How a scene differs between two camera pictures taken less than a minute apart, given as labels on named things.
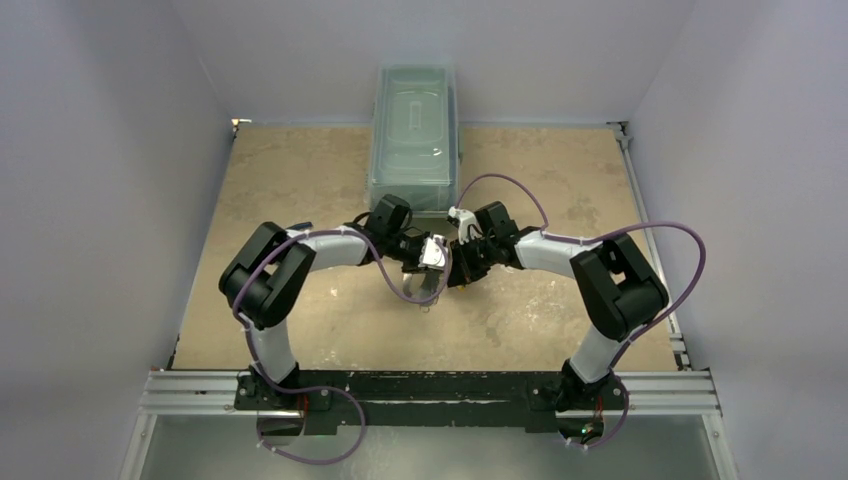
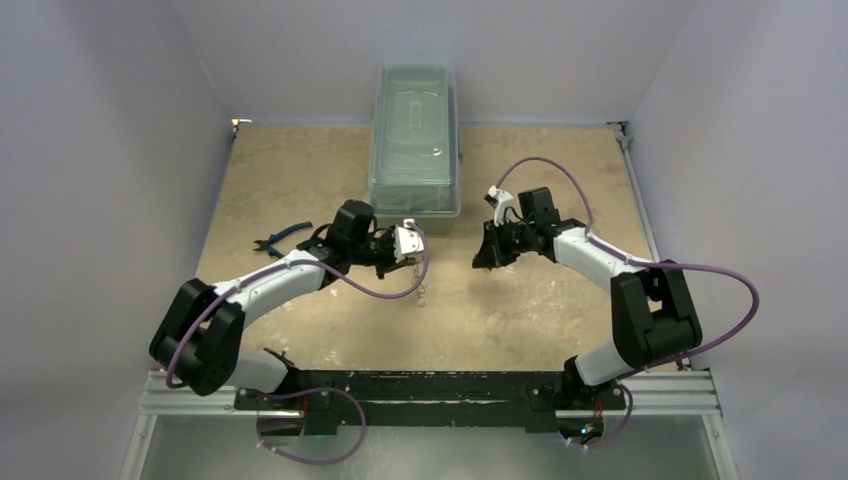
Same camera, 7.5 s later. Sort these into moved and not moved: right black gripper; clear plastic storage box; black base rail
Moved: right black gripper
Not moved: clear plastic storage box; black base rail
